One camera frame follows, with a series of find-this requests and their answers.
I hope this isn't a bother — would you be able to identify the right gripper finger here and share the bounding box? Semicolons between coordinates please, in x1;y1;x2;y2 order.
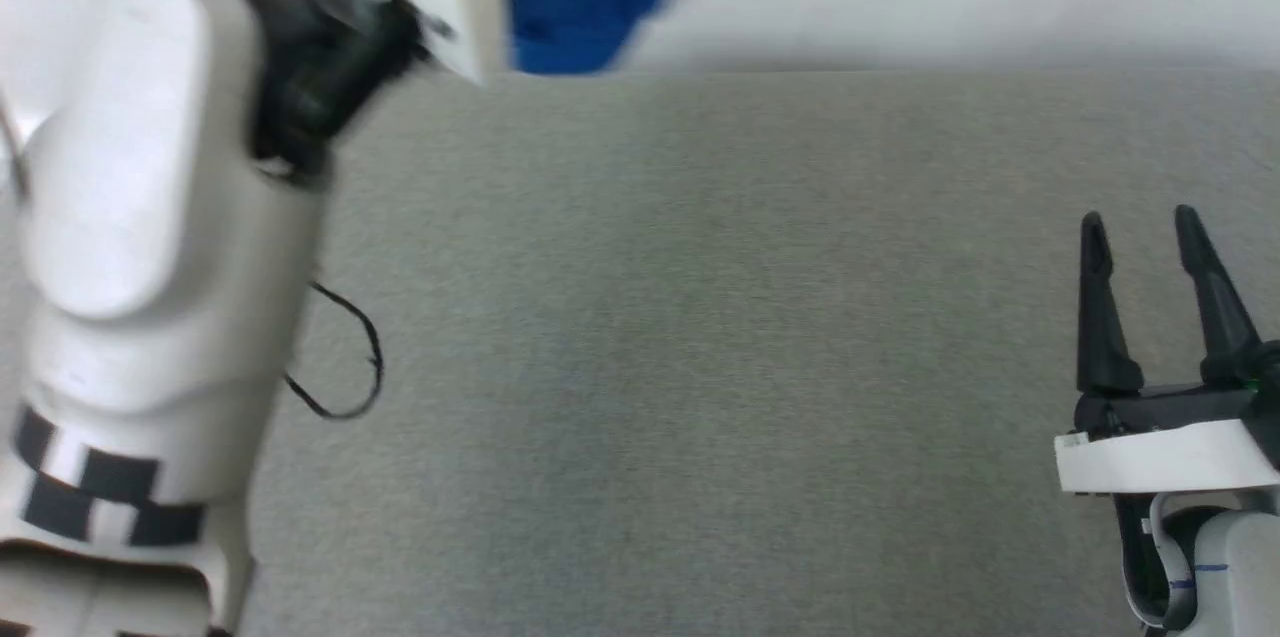
1076;211;1145;395
1175;205;1264;387

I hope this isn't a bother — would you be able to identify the grey fabric sofa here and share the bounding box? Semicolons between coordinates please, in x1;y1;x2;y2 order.
0;65;1280;637

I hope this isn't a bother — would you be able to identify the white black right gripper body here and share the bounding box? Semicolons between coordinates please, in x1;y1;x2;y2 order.
1054;339;1280;496

